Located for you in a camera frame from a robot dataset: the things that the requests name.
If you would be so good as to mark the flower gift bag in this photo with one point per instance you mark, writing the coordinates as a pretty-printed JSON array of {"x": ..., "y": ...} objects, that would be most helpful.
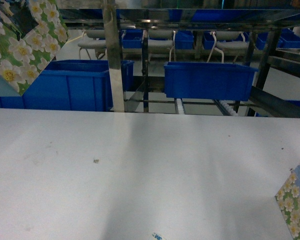
[
  {"x": 32, "y": 32},
  {"x": 288, "y": 200}
]

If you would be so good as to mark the white roller track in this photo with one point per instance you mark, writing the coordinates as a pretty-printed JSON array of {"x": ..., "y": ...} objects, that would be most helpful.
[{"x": 179, "y": 106}]

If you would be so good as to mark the blue bin behind table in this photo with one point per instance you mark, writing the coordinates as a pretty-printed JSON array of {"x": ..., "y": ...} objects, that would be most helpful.
[{"x": 204, "y": 80}]

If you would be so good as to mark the blue bin at left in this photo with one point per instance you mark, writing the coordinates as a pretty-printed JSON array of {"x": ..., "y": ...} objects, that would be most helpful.
[{"x": 68, "y": 85}]

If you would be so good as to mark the steel rack post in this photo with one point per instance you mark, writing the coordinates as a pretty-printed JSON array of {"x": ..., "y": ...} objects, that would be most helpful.
[{"x": 113, "y": 46}]

